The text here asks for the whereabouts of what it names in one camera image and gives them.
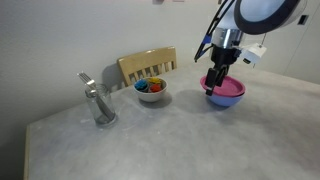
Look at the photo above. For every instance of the white ceramic bowl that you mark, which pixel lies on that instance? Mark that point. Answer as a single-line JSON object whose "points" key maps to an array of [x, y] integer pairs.
{"points": [[150, 94]]}

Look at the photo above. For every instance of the yellow cupcake liner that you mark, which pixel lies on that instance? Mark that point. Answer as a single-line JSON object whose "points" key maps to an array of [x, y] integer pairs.
{"points": [[154, 80]]}

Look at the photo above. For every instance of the blue cupcake liner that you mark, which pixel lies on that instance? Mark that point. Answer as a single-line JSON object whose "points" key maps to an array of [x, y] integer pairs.
{"points": [[141, 84]]}

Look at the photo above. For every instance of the blue plastic bowl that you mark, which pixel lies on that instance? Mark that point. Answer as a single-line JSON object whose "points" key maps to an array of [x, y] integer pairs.
{"points": [[226, 99]]}

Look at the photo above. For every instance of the pink plastic plate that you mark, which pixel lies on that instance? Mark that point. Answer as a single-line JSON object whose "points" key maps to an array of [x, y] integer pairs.
{"points": [[230, 87]]}

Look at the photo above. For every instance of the small black wall plate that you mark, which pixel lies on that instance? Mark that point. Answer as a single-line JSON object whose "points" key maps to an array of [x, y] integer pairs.
{"points": [[302, 19]]}

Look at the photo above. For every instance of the clear glass jar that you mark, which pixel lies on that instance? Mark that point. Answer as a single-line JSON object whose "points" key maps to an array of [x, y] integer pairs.
{"points": [[100, 106]]}

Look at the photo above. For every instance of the red cupcake liner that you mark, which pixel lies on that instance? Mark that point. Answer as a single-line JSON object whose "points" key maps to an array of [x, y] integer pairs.
{"points": [[155, 88]]}

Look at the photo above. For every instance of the wooden chair back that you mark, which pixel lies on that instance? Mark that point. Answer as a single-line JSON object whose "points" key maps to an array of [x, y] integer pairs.
{"points": [[146, 63]]}

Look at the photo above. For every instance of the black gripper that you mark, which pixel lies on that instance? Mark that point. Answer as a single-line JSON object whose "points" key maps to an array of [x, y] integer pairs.
{"points": [[224, 56]]}

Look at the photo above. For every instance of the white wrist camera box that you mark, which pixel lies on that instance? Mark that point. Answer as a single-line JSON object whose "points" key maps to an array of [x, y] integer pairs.
{"points": [[253, 53]]}

